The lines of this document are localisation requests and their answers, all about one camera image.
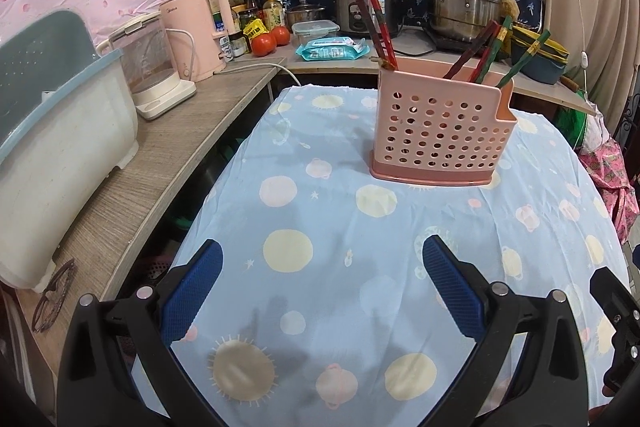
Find pink perforated utensil holder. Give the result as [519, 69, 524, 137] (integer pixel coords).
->
[370, 68, 518, 188]

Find white power cable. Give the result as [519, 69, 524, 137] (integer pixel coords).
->
[225, 62, 303, 88]

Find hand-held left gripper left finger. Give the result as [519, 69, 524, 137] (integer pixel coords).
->
[57, 239, 223, 427]

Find wooden counter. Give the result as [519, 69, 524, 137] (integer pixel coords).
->
[15, 26, 603, 308]

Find steel rice cooker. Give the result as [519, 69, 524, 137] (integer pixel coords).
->
[334, 0, 401, 38]

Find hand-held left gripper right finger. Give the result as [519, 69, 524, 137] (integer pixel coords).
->
[422, 234, 588, 427]

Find white cable with switch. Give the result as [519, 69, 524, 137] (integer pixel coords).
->
[542, 0, 591, 108]

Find yellow label bottle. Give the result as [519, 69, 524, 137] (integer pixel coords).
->
[262, 0, 283, 30]

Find eyeglasses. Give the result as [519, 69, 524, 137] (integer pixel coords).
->
[31, 257, 77, 334]

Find pink floral cloth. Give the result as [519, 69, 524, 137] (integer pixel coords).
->
[577, 137, 640, 248]

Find white glass kettle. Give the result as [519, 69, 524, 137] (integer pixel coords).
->
[97, 12, 197, 122]

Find pink electric kettle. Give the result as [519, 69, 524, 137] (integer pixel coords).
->
[159, 0, 235, 82]

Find beige curtain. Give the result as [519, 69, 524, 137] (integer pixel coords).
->
[492, 0, 640, 142]

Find small steel pot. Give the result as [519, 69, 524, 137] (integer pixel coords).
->
[285, 0, 326, 28]

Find small glass jar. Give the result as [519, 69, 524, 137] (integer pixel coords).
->
[222, 32, 248, 58]

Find yellow loofah sponge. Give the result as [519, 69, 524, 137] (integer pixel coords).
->
[497, 0, 521, 42]

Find wet wipes pack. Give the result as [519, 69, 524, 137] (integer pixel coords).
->
[295, 37, 371, 60]

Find stack of blue bowls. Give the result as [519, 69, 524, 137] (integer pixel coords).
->
[510, 24, 571, 85]

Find blue printed tablecloth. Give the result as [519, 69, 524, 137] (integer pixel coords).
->
[130, 84, 632, 427]

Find white dish rack with lid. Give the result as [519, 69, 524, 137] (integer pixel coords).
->
[0, 9, 140, 293]

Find glass food container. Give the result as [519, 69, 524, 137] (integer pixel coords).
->
[291, 21, 338, 48]

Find bright red black-marked chopstick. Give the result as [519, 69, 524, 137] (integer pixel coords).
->
[369, 0, 399, 70]

